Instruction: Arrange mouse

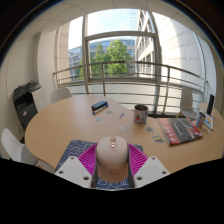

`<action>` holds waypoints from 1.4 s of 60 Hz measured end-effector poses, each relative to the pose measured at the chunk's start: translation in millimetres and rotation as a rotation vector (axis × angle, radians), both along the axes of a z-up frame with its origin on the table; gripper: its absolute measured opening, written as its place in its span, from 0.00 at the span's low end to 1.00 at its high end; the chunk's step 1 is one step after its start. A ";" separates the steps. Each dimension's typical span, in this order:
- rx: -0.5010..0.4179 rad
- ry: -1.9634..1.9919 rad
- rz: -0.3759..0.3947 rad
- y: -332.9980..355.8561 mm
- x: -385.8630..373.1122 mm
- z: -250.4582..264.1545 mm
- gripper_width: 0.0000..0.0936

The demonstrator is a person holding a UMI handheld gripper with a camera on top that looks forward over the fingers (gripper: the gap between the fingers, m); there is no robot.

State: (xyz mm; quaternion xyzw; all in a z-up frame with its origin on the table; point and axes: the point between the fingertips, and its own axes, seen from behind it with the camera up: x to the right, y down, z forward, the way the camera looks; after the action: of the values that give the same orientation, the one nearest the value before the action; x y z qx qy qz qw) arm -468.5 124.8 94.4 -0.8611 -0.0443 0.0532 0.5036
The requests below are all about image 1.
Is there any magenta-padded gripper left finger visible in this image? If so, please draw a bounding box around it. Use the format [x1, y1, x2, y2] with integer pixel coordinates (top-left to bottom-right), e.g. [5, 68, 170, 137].
[54, 143, 99, 188]

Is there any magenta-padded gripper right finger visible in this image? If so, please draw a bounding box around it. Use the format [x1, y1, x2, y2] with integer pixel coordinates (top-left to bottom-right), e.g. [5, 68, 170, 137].
[127, 143, 172, 188]

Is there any beige computer mouse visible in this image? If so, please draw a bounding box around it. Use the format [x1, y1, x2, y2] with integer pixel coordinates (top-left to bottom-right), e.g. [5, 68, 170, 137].
[95, 135, 130, 184]

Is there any blue patterned mouse pad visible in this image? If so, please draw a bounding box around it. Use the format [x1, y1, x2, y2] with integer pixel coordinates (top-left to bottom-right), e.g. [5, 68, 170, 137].
[54, 139, 144, 191]

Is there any red and blue magazine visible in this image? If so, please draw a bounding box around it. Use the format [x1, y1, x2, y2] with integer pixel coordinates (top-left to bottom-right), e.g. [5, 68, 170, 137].
[156, 116, 204, 146]

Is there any white mug with red print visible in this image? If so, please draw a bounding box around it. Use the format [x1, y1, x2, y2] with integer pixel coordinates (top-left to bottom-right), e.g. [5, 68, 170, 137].
[133, 104, 149, 125]

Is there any white chair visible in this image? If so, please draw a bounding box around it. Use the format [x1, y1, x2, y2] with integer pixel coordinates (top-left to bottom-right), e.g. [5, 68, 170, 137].
[0, 127, 56, 174]
[49, 87, 73, 104]
[178, 87, 199, 121]

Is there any small printed cup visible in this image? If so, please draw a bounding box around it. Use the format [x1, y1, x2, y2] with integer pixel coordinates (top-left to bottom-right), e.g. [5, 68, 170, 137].
[195, 111, 207, 129]

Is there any black office printer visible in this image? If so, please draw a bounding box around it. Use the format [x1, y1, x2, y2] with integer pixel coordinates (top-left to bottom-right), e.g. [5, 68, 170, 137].
[12, 79, 48, 129]

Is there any black cylindrical speaker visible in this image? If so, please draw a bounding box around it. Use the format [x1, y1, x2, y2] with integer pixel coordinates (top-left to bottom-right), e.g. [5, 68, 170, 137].
[206, 93, 216, 117]

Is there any metal balcony railing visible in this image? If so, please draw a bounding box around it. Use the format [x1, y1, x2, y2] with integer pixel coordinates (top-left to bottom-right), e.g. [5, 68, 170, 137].
[53, 60, 209, 114]

